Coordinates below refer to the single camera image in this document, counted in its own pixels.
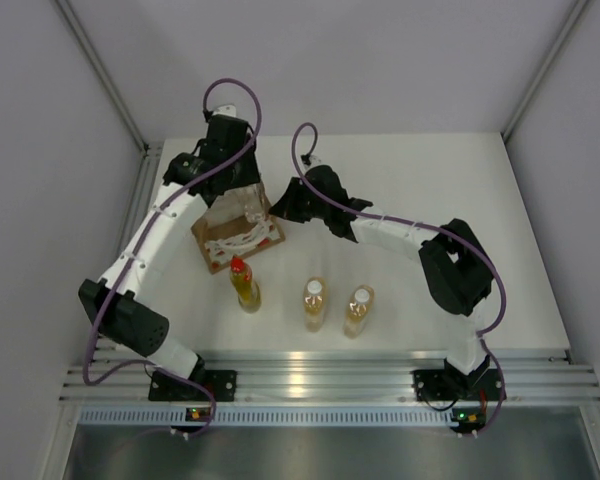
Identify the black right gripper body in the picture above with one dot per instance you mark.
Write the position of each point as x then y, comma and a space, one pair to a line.
300, 205

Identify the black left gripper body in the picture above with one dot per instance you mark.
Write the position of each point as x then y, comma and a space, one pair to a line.
244, 171

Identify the white cap amber bottle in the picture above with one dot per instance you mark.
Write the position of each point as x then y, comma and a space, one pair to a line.
314, 303
358, 310

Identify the jute canvas bag with strawberries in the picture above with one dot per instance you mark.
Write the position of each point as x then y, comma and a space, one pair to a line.
220, 237

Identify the red cap yellow bottle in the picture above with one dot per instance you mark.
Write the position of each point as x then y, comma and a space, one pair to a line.
246, 287

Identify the dark cap clear square bottle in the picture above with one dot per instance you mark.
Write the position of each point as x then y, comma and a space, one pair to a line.
249, 202

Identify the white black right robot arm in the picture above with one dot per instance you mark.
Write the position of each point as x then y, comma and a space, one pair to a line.
458, 273

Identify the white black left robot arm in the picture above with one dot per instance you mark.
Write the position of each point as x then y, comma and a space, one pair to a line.
118, 304

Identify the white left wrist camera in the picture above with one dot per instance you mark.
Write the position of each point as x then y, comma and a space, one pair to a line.
229, 110

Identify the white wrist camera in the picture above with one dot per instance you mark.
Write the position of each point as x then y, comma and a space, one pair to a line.
312, 165
229, 110

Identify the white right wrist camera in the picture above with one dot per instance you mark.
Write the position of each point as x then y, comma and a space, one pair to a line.
312, 165

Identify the left aluminium frame post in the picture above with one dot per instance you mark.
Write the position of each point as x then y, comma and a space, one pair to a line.
146, 149

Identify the aluminium frame post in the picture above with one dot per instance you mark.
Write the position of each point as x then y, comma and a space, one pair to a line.
146, 149
556, 47

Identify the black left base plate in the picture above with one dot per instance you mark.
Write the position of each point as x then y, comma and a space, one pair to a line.
221, 384

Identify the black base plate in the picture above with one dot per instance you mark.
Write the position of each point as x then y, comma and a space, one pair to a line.
435, 385
221, 384

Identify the grey slotted cable duct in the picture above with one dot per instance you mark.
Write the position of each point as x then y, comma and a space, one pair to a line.
254, 416

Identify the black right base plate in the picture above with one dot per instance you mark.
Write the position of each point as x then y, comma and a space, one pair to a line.
435, 385

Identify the aluminium mounting rail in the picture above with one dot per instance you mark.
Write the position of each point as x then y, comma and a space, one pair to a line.
386, 378

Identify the right aluminium frame post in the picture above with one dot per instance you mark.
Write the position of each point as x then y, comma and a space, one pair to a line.
556, 47

